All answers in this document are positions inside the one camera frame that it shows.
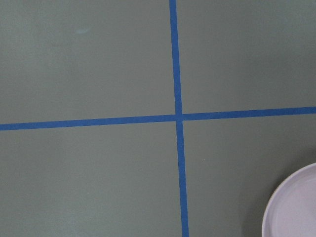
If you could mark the pink plate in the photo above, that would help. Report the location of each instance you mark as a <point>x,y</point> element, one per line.
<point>291,210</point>

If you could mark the blue tape line lengthwise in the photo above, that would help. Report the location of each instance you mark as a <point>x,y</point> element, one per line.
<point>176,74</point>

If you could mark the blue tape line crosswise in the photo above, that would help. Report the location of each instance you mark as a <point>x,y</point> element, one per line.
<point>159,118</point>

